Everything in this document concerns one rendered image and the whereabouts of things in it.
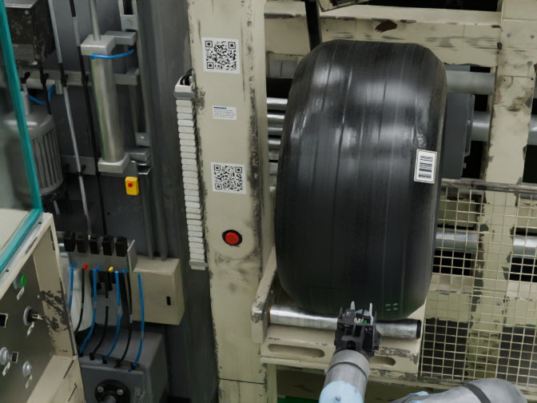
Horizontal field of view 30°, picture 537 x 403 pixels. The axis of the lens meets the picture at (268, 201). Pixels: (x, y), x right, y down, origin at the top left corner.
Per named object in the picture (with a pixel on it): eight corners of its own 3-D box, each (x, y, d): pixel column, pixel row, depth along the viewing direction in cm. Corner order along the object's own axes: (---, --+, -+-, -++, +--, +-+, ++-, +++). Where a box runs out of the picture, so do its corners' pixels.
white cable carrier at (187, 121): (190, 269, 234) (173, 85, 208) (196, 256, 238) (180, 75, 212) (208, 270, 233) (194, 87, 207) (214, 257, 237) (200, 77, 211)
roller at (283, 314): (267, 299, 227) (269, 308, 231) (264, 317, 225) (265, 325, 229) (422, 316, 221) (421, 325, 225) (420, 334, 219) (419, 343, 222)
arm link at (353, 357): (367, 397, 185) (323, 392, 186) (369, 382, 189) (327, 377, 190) (367, 363, 181) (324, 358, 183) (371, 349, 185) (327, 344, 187)
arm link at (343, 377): (317, 436, 177) (314, 396, 173) (327, 397, 187) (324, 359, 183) (362, 438, 175) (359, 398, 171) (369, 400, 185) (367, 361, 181)
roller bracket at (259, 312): (251, 345, 227) (249, 311, 221) (284, 242, 259) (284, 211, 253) (265, 346, 226) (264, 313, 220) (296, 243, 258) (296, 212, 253)
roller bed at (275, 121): (245, 199, 267) (240, 100, 251) (256, 170, 279) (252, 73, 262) (319, 205, 263) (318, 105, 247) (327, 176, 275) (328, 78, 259)
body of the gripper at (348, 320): (378, 309, 195) (371, 344, 185) (376, 345, 199) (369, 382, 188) (340, 305, 197) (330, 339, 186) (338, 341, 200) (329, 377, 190)
